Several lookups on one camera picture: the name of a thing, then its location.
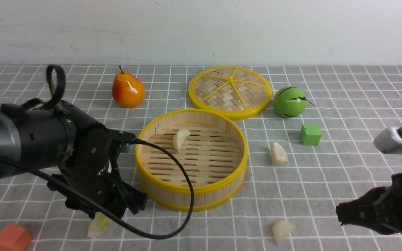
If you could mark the woven bamboo steamer lid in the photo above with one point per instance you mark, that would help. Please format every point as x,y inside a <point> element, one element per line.
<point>232,91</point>

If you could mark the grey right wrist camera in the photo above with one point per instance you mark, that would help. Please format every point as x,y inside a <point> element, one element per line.
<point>389,141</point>

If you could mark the green foam cube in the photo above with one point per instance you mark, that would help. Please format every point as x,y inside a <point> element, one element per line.
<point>310,134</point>

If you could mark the bamboo steamer tray yellow rim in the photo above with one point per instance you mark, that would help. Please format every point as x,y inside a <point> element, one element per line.
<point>214,157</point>

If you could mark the pale beige dumpling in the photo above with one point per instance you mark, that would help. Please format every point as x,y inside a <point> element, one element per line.
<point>179,139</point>

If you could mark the orange toy pear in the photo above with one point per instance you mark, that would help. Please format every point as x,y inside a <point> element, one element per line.
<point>127,90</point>

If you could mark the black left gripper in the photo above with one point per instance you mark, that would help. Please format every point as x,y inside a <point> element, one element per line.
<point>93,171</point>

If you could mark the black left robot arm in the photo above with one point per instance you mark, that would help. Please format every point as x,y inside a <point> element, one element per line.
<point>34,139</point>

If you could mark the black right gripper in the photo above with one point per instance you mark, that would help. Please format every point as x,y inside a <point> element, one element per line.
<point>379,209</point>

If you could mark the green toy melon ball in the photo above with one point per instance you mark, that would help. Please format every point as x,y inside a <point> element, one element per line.
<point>290,102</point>

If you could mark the translucent yellowish dumpling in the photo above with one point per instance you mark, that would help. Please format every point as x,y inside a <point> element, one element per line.
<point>98,225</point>

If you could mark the orange foam cube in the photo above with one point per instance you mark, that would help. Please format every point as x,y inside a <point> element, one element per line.
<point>14,238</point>

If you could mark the grey checked tablecloth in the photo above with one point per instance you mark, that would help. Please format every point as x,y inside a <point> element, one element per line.
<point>354,103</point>

